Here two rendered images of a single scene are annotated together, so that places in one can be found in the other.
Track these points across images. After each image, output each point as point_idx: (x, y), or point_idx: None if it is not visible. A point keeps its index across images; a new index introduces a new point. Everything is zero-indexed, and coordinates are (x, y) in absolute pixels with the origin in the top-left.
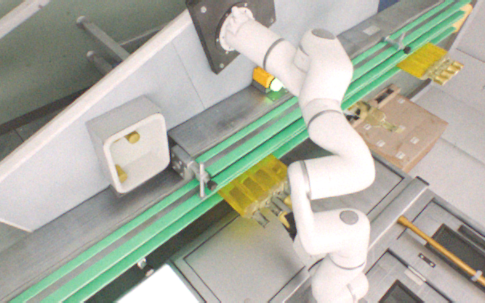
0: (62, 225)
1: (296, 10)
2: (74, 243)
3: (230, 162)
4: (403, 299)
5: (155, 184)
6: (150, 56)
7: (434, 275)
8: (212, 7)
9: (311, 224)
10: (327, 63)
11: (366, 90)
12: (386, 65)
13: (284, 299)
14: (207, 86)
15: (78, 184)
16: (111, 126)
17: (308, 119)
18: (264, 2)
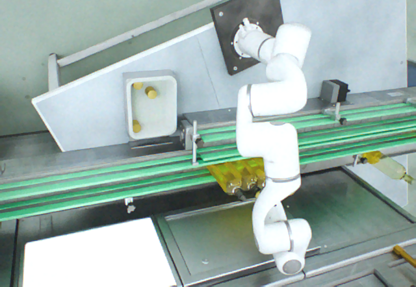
0: (84, 152)
1: (310, 50)
2: (85, 162)
3: (223, 137)
4: None
5: (161, 148)
6: (179, 40)
7: None
8: (229, 15)
9: (244, 122)
10: (286, 26)
11: (388, 145)
12: (409, 123)
13: (241, 268)
14: (223, 86)
15: (106, 126)
16: (138, 75)
17: None
18: (275, 28)
